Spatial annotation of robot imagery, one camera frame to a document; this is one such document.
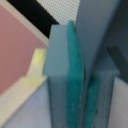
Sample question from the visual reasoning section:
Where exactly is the small grey saucepan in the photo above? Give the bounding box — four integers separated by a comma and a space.
76, 0, 128, 97

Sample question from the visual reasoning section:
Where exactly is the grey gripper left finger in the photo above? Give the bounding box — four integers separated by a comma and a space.
44, 21, 84, 128

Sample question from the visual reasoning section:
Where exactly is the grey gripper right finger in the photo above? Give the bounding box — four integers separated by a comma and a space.
83, 69, 119, 128

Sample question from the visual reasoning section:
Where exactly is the beige woven placemat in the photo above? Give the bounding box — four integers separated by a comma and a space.
37, 0, 80, 24

